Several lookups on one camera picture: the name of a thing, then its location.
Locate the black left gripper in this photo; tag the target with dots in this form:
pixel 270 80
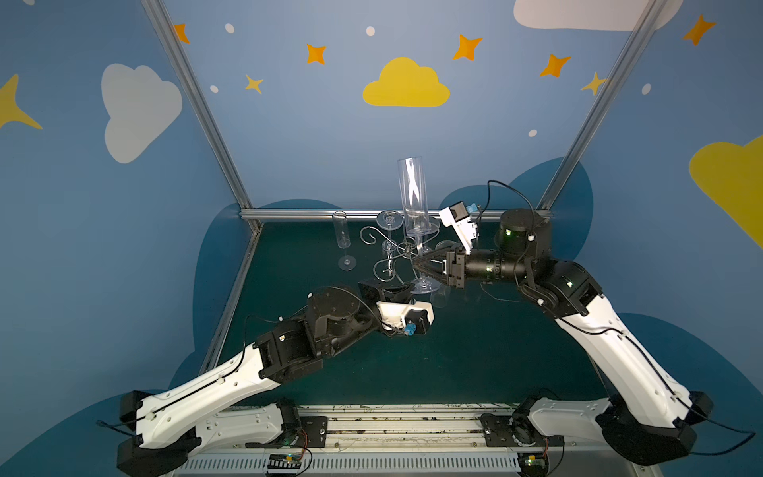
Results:
pixel 372 290

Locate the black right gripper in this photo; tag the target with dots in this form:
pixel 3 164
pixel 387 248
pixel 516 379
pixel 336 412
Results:
pixel 453 268

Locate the clear wine glass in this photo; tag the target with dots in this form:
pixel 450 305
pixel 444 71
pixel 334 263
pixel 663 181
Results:
pixel 416 220
pixel 389 221
pixel 343 239
pixel 440 298

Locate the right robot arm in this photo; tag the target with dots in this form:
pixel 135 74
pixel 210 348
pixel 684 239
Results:
pixel 649 419

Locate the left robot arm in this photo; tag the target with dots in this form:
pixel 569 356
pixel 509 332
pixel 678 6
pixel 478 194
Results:
pixel 168 427

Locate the chrome wine glass rack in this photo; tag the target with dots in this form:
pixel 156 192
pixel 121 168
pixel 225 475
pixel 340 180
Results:
pixel 396 248

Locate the green circuit board left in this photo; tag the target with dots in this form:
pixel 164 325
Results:
pixel 289 462

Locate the green circuit board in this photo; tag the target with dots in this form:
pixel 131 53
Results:
pixel 532 465
pixel 289 462

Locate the green circuit board right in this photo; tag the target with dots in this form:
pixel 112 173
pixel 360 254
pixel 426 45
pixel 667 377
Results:
pixel 532 465

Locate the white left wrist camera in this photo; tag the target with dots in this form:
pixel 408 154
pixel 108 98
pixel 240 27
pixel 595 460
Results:
pixel 405 319

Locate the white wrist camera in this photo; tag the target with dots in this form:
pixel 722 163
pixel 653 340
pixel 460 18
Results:
pixel 405 319
pixel 459 217

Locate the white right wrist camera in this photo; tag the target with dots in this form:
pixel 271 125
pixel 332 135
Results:
pixel 459 217

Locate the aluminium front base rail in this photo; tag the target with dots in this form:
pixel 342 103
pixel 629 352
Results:
pixel 411 440

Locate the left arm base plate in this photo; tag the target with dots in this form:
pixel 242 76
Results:
pixel 311 433

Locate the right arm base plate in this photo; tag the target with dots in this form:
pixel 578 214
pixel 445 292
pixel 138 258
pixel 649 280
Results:
pixel 501 429

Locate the aluminium left frame post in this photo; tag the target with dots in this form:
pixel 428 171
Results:
pixel 160 19

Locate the aluminium frame post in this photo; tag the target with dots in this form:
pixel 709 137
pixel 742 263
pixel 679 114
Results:
pixel 160 19
pixel 629 56

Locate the aluminium right frame post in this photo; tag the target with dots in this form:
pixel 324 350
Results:
pixel 629 56

